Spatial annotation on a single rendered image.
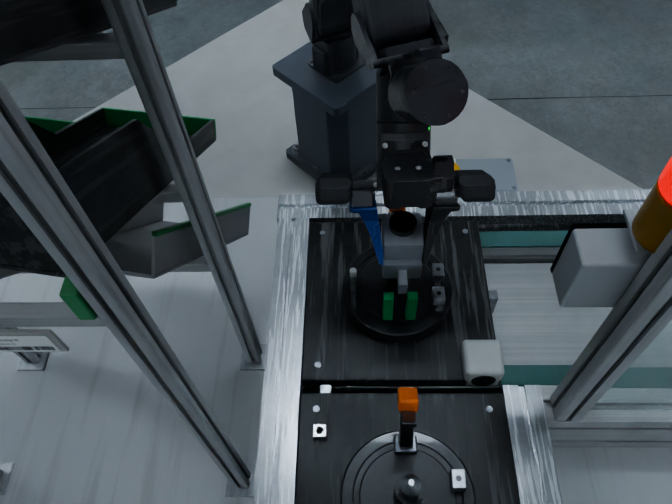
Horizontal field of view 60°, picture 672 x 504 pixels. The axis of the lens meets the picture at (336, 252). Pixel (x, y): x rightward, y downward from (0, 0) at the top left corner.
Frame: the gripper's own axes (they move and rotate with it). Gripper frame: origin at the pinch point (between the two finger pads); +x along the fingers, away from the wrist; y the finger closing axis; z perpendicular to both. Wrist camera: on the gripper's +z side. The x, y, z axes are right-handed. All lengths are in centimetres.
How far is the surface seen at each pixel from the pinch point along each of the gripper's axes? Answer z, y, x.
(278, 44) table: -70, -21, -25
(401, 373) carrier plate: -1.2, 0.0, 17.6
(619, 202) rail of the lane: -23.0, 33.4, 1.4
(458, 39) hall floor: -216, 41, -36
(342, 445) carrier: 5.3, -7.1, 23.1
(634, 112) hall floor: -178, 104, -4
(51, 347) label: 26.6, -26.1, 1.1
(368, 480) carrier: 9.8, -4.3, 24.3
